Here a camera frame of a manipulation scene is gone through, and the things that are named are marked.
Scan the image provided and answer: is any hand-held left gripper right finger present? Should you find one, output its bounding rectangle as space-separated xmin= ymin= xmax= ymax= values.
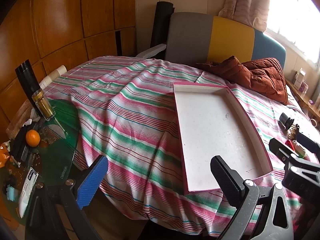
xmin=210 ymin=156 xmax=294 ymax=240

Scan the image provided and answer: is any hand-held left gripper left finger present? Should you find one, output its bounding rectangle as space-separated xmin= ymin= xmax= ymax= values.
xmin=25 ymin=155 xmax=109 ymax=240

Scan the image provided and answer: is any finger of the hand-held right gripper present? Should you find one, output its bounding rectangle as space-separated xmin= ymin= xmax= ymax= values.
xmin=296 ymin=132 xmax=320 ymax=153
xmin=269 ymin=138 xmax=300 ymax=162

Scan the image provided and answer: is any brown flower hair clip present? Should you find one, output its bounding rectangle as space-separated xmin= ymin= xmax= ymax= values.
xmin=287 ymin=124 xmax=300 ymax=140

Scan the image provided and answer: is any black plastic cylinder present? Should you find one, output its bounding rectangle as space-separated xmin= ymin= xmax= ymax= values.
xmin=279 ymin=112 xmax=295 ymax=131

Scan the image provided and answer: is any pink white cardboard tray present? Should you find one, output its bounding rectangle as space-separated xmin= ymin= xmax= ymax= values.
xmin=173 ymin=81 xmax=274 ymax=195

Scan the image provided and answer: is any wooden bedside desk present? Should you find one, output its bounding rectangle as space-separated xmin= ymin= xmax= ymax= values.
xmin=285 ymin=79 xmax=320 ymax=120

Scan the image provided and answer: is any person's dark red clothing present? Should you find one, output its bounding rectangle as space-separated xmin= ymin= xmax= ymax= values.
xmin=292 ymin=200 xmax=309 ymax=234

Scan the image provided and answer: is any green glass round table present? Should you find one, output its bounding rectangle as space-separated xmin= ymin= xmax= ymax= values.
xmin=0 ymin=99 xmax=80 ymax=230

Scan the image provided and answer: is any white pink pillow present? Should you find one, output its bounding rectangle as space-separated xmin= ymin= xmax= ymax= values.
xmin=286 ymin=85 xmax=304 ymax=108

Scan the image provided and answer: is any striped pink green bedsheet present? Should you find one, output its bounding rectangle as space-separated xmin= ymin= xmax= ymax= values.
xmin=42 ymin=56 xmax=320 ymax=238

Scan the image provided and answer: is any white carton box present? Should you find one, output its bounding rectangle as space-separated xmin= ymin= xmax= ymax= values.
xmin=294 ymin=69 xmax=307 ymax=89

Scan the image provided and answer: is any white tissue packet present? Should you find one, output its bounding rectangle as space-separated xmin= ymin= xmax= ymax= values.
xmin=17 ymin=167 xmax=39 ymax=218

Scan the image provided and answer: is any brown down jacket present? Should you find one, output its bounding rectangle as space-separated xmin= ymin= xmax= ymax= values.
xmin=195 ymin=56 xmax=289 ymax=105

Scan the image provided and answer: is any orange fruit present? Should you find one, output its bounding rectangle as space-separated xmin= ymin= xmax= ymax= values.
xmin=26 ymin=129 xmax=41 ymax=147

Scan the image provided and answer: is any black box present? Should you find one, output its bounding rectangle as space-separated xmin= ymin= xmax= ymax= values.
xmin=11 ymin=125 xmax=33 ymax=162

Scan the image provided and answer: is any glass jar gold lid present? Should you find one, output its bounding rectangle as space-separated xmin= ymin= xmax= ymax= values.
xmin=31 ymin=89 xmax=55 ymax=122

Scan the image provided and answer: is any orange plastic bag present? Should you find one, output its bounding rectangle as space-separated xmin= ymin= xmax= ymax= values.
xmin=0 ymin=142 xmax=11 ymax=169

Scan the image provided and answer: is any stack of paper cups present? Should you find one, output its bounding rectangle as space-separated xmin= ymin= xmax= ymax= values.
xmin=40 ymin=65 xmax=67 ymax=89

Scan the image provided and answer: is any black thermos flask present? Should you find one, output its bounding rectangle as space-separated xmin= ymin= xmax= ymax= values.
xmin=15 ymin=59 xmax=40 ymax=105

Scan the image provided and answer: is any window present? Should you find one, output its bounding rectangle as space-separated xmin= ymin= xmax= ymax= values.
xmin=265 ymin=0 xmax=320 ymax=65

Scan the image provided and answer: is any grey yellow blue headboard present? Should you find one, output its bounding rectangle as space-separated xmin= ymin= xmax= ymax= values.
xmin=165 ymin=12 xmax=287 ymax=68

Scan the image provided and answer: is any beige patterned curtain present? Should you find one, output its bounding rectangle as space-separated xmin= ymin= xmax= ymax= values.
xmin=219 ymin=0 xmax=273 ymax=32

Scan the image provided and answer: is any wooden wardrobe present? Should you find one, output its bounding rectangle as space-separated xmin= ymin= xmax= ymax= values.
xmin=0 ymin=0 xmax=137 ymax=130

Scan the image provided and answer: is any black rolled mat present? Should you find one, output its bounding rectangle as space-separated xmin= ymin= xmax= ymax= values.
xmin=151 ymin=1 xmax=175 ymax=53

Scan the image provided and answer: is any white plastic rail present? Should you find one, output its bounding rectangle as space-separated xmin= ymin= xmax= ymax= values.
xmin=135 ymin=44 xmax=167 ymax=59

